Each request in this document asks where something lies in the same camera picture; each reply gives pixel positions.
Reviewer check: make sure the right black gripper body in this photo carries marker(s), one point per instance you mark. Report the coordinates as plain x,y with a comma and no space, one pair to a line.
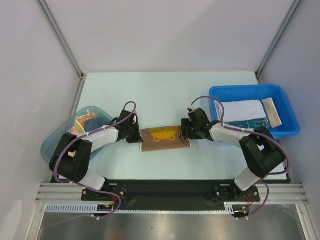
186,130

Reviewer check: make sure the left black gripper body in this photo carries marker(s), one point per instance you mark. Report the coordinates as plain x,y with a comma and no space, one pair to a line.
132,135

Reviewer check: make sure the orange brown towel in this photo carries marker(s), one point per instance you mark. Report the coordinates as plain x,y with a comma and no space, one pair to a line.
163,138

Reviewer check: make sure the light blue towel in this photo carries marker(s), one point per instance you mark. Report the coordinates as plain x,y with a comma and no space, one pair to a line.
94,124

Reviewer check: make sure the lavender white cloth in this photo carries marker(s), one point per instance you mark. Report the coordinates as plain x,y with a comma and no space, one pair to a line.
238,111

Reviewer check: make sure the Doraemon teal beige towel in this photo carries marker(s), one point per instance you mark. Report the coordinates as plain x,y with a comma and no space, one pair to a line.
271,121

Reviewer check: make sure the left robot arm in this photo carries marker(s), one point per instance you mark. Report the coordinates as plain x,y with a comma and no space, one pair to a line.
71,159

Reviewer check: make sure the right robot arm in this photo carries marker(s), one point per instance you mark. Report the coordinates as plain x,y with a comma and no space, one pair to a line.
261,151

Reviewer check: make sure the peach orange patterned towel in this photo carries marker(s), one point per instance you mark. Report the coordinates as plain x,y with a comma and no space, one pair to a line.
78,127

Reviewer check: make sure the teal translucent basket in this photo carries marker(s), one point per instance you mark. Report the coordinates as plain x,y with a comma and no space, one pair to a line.
50,144

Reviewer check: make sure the blue plastic bin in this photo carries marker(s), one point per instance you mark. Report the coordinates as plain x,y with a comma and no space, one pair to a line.
290,126

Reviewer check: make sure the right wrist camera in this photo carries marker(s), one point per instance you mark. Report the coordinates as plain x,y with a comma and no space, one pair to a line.
192,109

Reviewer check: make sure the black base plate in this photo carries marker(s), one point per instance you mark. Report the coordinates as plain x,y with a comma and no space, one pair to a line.
172,193

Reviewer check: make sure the white cable duct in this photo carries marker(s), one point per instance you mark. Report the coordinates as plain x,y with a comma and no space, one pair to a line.
100,209

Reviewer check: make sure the aluminium front rail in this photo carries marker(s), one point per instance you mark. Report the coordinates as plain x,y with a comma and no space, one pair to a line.
279,194

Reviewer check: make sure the left aluminium frame post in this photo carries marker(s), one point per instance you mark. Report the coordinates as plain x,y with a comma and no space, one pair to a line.
48,14

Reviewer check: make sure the aluminium frame post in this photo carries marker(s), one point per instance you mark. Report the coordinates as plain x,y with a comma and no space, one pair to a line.
48,14
279,34

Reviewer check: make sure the right aluminium frame post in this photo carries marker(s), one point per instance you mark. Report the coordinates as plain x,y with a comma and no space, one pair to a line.
279,34

